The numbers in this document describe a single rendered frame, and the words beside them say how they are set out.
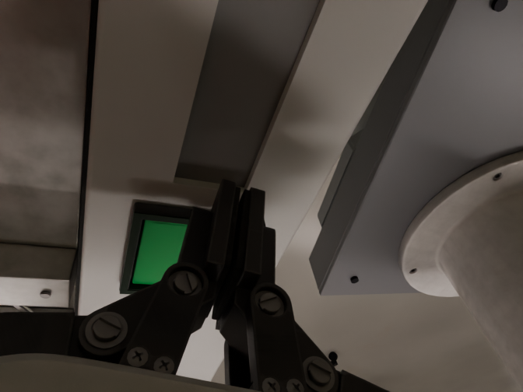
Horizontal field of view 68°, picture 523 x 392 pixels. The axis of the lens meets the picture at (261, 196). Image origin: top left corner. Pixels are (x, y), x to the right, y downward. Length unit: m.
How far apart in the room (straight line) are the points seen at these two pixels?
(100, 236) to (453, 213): 0.29
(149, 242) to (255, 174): 0.05
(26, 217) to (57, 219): 0.02
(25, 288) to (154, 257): 0.14
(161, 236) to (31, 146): 0.11
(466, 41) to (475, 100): 0.05
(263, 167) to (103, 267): 0.09
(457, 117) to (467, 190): 0.07
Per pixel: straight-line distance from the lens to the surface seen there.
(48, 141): 0.25
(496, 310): 0.36
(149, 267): 0.19
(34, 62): 0.23
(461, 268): 0.38
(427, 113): 0.30
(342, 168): 0.37
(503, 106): 0.34
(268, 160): 0.15
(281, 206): 0.17
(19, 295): 0.32
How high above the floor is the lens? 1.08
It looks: 46 degrees down
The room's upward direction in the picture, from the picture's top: 167 degrees clockwise
